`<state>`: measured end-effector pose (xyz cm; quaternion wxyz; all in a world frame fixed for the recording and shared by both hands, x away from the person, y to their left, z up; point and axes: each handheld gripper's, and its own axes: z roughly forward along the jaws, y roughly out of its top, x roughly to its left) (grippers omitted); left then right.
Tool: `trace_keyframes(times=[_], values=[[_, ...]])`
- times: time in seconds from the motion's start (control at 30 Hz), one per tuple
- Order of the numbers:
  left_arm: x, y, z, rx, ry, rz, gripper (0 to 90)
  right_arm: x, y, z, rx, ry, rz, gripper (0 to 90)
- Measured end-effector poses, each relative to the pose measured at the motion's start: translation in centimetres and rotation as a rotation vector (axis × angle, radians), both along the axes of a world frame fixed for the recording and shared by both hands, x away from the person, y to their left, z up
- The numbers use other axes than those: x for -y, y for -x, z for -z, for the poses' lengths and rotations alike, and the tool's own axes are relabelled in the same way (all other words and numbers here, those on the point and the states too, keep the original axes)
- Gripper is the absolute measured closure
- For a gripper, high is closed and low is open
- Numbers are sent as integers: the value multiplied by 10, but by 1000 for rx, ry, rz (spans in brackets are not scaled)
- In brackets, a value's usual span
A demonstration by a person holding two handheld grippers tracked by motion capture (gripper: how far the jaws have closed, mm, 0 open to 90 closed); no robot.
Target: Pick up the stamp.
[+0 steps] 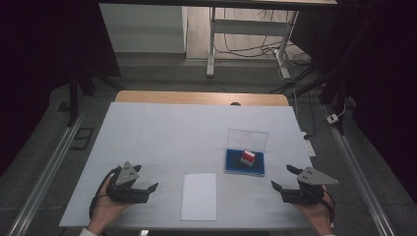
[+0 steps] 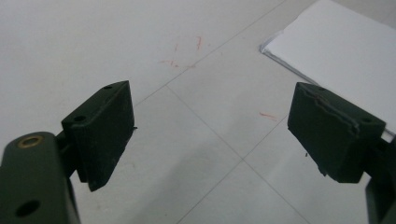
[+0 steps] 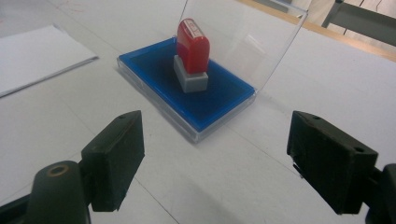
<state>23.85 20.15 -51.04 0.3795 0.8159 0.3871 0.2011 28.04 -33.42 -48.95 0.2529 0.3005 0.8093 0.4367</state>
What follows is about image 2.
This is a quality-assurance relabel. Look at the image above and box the white table cover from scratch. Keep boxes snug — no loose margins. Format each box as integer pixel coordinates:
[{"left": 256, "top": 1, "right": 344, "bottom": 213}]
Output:
[{"left": 0, "top": 0, "right": 396, "bottom": 224}]

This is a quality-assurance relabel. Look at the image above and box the white paper sheet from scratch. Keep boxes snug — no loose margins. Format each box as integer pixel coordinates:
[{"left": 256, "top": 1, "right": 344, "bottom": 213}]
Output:
[{"left": 259, "top": 0, "right": 396, "bottom": 144}]

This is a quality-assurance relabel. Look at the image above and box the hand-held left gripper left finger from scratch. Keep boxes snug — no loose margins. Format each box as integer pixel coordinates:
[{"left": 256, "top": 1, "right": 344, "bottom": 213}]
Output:
[{"left": 61, "top": 80, "right": 136, "bottom": 192}]

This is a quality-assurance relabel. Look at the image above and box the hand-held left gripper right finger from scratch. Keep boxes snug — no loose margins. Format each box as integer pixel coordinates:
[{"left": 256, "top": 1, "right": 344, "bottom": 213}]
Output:
[{"left": 287, "top": 81, "right": 387, "bottom": 184}]

